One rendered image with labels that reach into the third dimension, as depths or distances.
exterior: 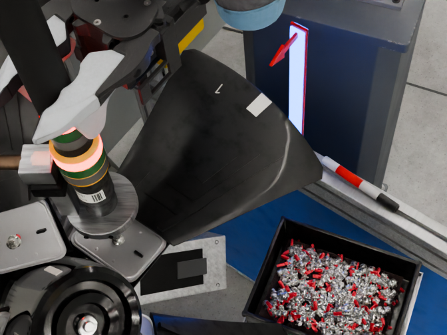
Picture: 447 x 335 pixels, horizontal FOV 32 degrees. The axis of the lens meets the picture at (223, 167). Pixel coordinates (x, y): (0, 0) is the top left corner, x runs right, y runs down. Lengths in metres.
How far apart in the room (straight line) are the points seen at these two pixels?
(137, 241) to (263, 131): 0.21
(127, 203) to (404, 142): 1.61
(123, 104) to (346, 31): 1.07
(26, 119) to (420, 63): 1.84
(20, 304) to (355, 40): 0.69
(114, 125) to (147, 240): 1.37
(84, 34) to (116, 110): 1.54
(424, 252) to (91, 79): 0.76
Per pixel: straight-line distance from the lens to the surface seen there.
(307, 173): 0.93
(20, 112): 0.76
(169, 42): 0.65
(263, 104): 0.94
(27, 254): 0.80
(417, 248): 1.23
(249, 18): 0.81
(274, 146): 0.92
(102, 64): 0.59
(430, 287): 1.37
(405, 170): 2.25
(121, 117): 2.21
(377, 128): 1.47
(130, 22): 0.61
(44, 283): 0.76
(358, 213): 1.25
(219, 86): 0.94
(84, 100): 0.58
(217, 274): 1.03
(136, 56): 0.59
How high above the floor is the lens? 1.94
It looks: 60 degrees down
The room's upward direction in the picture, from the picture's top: 8 degrees counter-clockwise
